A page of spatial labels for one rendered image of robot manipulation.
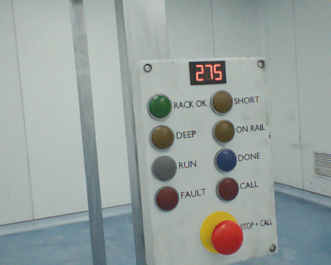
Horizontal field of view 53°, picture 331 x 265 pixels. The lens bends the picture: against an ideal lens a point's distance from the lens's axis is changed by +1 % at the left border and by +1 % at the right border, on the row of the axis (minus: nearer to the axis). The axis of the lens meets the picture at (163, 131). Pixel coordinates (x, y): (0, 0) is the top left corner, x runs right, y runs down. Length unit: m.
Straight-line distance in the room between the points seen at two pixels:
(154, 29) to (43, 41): 3.53
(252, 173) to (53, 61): 3.59
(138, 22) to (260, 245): 0.33
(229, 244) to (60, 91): 3.57
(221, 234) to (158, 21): 0.28
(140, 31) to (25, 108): 3.47
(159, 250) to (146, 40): 0.27
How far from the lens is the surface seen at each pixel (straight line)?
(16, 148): 3.89
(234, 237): 0.41
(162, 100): 0.37
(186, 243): 0.42
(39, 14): 4.04
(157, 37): 0.46
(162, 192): 0.38
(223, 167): 0.41
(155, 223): 0.40
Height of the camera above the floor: 1.15
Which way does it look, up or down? 3 degrees down
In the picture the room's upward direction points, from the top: 4 degrees counter-clockwise
